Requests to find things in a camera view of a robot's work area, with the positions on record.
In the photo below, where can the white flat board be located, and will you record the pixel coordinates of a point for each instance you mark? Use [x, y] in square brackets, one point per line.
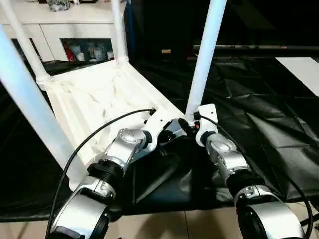
[301, 72]

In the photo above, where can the red bottle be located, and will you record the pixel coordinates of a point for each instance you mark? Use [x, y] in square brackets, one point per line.
[67, 51]

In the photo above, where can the white cabinet with glass doors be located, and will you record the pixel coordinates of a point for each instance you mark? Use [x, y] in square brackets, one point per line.
[65, 20]

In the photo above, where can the small clear glass jar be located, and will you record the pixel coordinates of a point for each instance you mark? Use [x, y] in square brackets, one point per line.
[59, 4]

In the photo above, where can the dark metal rail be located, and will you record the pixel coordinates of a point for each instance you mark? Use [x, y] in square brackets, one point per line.
[259, 48]

